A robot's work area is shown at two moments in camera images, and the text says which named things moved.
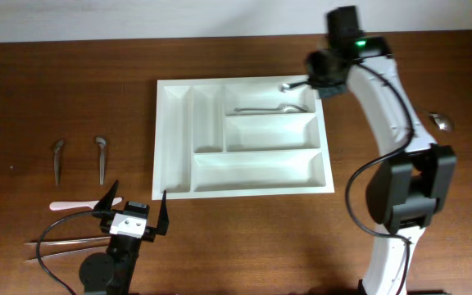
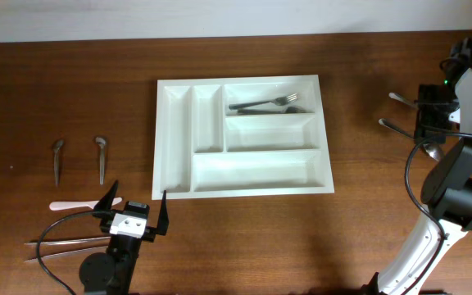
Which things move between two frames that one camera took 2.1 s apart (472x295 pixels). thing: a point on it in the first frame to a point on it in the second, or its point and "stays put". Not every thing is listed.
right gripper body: (319, 77) to (436, 102)
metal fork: (293, 84) to (280, 101)
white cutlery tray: (239, 137) stays put
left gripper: (149, 233) stays put
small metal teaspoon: (102, 141) stays put
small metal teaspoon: (56, 159) stays put
